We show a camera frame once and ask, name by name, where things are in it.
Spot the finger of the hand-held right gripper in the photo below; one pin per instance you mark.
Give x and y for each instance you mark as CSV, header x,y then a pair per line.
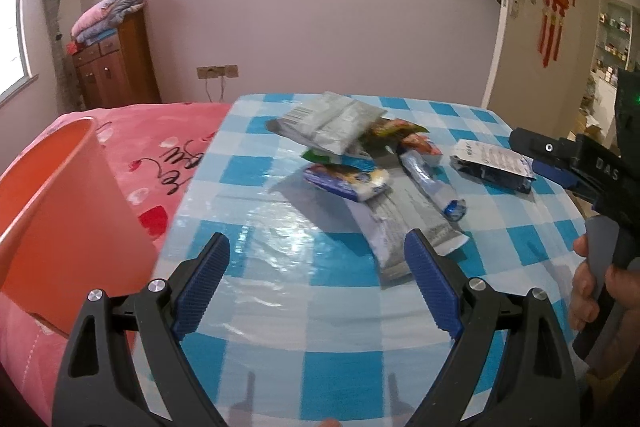
x,y
552,171
540,144

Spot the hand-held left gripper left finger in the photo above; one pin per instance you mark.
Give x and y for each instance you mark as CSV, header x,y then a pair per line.
x,y
202,279

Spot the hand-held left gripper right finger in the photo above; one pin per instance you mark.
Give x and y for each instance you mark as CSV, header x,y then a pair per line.
x,y
432,279

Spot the dark blue white packet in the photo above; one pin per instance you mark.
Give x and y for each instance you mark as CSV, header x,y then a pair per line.
x,y
492,162

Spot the grey white plastic wrapper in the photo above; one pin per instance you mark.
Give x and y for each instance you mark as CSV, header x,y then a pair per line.
x,y
400,222

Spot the crushed clear plastic bottle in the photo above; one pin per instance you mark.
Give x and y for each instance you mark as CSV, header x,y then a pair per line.
x,y
430,184

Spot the purple white tissue pack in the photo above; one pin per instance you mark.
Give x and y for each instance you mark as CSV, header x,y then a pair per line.
x,y
345,181

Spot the yellow red snack packet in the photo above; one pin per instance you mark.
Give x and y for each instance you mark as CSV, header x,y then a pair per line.
x,y
400,129

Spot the orange plastic bin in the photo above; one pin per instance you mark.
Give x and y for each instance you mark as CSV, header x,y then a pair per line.
x,y
65,227

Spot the green white snack packet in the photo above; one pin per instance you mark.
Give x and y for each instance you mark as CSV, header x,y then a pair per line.
x,y
330,119

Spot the person's right hand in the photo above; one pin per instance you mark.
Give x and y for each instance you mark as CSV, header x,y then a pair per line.
x,y
582,292

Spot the blue white checkered tablecloth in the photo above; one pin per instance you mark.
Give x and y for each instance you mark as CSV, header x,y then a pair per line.
x,y
280,257

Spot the white door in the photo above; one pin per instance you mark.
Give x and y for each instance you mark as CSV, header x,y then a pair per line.
x,y
520,57

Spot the shelf with small goods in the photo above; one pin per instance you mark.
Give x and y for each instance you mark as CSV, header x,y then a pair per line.
x,y
615,37

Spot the pink heart print blanket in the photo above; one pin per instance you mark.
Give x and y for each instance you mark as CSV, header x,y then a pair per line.
x,y
160,147

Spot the brown wooden cabinet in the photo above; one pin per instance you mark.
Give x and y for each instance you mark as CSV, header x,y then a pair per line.
x,y
120,67

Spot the folded floral blankets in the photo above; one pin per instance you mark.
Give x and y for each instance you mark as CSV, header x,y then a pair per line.
x,y
105,14

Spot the grey curtain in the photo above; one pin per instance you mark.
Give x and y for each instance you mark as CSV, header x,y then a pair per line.
x,y
55,7

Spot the window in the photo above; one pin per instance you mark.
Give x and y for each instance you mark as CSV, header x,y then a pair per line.
x,y
12,32

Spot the wall socket strip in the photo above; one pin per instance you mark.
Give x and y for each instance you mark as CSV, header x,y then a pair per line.
x,y
217,71

